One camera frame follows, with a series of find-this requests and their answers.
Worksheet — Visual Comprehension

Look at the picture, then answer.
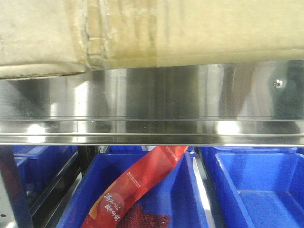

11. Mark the blue bin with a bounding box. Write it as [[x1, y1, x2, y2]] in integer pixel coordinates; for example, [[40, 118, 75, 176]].
[[57, 149, 209, 228], [12, 145, 78, 192], [199, 147, 304, 228]]

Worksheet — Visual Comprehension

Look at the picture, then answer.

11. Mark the blue bin right lower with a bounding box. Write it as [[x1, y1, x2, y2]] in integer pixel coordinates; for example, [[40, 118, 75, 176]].
[[199, 147, 304, 228]]

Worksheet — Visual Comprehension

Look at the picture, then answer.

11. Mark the blue bin centre lower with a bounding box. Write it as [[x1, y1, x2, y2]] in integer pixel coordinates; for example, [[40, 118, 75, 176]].
[[57, 149, 209, 228]]

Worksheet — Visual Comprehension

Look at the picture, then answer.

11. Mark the blue bin left lower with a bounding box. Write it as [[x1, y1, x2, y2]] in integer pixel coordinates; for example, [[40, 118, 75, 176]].
[[12, 145, 78, 192]]

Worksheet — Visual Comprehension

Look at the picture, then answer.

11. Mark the shelf rail screw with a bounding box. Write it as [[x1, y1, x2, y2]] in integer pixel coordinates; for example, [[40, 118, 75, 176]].
[[273, 79, 283, 89]]

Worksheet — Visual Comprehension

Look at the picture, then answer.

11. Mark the brown cardboard carton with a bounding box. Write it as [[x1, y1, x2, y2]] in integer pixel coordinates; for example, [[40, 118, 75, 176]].
[[0, 0, 304, 79]]

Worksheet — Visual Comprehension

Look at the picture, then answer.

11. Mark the stainless steel shelf rail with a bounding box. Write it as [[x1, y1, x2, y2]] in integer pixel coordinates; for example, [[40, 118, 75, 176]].
[[0, 60, 304, 146]]

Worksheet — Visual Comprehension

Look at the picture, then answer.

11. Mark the red snack package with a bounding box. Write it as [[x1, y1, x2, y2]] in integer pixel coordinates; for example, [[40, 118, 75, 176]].
[[81, 145, 188, 228]]

